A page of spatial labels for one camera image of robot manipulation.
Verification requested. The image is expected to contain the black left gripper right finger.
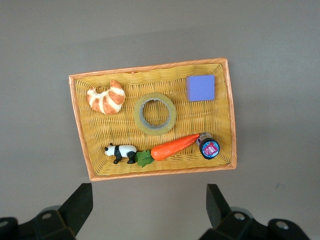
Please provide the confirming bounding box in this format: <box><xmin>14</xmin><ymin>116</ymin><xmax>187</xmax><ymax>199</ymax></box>
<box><xmin>199</xmin><ymin>184</ymin><xmax>270</xmax><ymax>240</ymax></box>

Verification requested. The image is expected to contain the yellow wicker basket orange rim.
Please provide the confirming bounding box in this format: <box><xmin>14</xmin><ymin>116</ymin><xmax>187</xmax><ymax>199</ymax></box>
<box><xmin>68</xmin><ymin>58</ymin><xmax>238</xmax><ymax>182</ymax></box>

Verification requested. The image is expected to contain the small bottle with blue lid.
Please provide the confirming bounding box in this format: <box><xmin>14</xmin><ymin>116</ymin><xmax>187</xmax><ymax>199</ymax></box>
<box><xmin>195</xmin><ymin>132</ymin><xmax>221</xmax><ymax>160</ymax></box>

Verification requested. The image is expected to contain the toy croissant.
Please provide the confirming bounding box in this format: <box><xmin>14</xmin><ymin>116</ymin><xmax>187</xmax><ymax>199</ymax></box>
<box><xmin>86</xmin><ymin>79</ymin><xmax>126</xmax><ymax>116</ymax></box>

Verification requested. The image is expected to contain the clear yellowish tape roll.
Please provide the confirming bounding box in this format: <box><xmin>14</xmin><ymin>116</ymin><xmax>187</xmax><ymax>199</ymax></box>
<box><xmin>133</xmin><ymin>92</ymin><xmax>177</xmax><ymax>136</ymax></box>

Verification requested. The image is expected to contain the toy panda figure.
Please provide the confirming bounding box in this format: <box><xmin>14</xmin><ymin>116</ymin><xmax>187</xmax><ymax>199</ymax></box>
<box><xmin>104</xmin><ymin>143</ymin><xmax>138</xmax><ymax>165</ymax></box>

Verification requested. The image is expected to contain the toy carrot with green leaves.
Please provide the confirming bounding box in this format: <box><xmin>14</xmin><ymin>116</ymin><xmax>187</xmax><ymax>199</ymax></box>
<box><xmin>134</xmin><ymin>133</ymin><xmax>201</xmax><ymax>168</ymax></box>

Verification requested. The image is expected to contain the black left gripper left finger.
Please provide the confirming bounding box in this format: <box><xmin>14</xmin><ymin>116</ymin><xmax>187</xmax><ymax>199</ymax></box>
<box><xmin>33</xmin><ymin>183</ymin><xmax>94</xmax><ymax>240</ymax></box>

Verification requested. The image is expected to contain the brown table cloth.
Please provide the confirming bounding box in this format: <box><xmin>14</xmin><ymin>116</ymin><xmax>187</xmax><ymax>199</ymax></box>
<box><xmin>0</xmin><ymin>0</ymin><xmax>320</xmax><ymax>240</ymax></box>

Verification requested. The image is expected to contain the purple foam cube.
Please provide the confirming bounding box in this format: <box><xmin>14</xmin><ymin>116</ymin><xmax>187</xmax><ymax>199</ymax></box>
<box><xmin>185</xmin><ymin>74</ymin><xmax>216</xmax><ymax>102</ymax></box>

